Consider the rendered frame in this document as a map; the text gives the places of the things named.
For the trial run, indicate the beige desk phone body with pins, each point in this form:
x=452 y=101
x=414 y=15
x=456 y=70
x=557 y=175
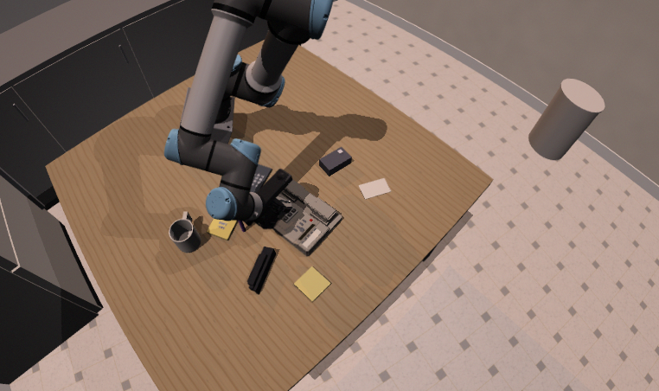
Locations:
x=304 y=230

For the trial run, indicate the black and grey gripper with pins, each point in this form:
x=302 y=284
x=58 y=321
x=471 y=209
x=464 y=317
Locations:
x=272 y=213

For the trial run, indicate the white sheet of paper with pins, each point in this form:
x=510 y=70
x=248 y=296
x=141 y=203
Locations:
x=374 y=188

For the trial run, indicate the yellow square sticky pad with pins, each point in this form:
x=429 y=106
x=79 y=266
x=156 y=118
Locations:
x=312 y=284

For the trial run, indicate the yellow sticky note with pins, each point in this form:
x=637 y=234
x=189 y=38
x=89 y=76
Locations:
x=221 y=229

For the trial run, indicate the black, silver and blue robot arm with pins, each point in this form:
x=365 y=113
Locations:
x=292 y=22

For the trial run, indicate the grey mug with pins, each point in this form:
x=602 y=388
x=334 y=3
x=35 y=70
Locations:
x=180 y=230

